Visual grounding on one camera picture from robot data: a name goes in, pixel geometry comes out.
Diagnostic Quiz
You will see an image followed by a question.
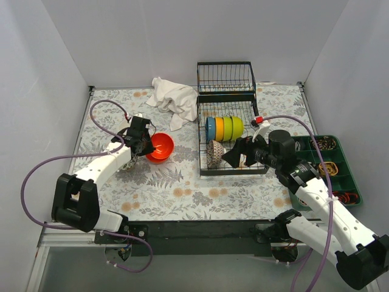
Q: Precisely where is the dark patterned bowl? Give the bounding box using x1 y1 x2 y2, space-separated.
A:
206 140 227 169

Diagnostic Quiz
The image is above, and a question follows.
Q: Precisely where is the floral table mat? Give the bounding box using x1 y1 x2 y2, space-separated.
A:
59 85 317 221

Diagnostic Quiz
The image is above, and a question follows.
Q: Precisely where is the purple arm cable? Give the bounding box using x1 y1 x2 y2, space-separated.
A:
250 114 335 292
19 99 154 273

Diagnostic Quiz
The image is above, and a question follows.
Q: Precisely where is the pink patterned bowl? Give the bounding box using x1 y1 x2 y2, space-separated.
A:
118 156 137 172

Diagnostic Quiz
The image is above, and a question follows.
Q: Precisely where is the blue bowl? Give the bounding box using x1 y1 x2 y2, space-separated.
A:
205 117 216 142

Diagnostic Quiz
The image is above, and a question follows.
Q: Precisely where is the green compartment tray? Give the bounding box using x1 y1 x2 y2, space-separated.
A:
294 136 363 207

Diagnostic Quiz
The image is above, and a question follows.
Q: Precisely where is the yellow orange bowl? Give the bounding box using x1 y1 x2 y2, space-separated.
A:
215 117 224 142

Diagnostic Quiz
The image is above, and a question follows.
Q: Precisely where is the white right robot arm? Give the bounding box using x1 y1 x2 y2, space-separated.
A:
222 130 388 290

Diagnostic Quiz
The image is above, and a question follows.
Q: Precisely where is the crumpled white cloth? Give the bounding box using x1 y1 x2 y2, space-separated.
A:
146 77 198 131

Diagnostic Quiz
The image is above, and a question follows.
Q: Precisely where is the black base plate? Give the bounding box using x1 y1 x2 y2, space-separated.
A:
94 220 299 262

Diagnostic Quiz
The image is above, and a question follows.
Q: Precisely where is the lime green bowl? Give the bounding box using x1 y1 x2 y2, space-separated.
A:
230 116 244 141
223 116 233 142

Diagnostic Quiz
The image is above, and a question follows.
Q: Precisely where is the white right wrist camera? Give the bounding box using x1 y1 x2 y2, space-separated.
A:
252 120 270 142

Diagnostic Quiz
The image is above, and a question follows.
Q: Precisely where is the black wire basket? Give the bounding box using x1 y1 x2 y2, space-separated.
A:
197 61 256 95

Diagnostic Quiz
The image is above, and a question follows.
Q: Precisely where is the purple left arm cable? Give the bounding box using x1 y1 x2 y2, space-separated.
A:
19 99 154 273

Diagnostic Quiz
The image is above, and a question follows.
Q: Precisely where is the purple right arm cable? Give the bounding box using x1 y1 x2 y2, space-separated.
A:
250 114 335 292

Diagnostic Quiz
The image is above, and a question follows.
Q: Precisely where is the black wire dish rack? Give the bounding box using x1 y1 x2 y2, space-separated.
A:
196 94 272 177

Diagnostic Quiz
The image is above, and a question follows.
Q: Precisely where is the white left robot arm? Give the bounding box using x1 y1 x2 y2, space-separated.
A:
51 114 156 243

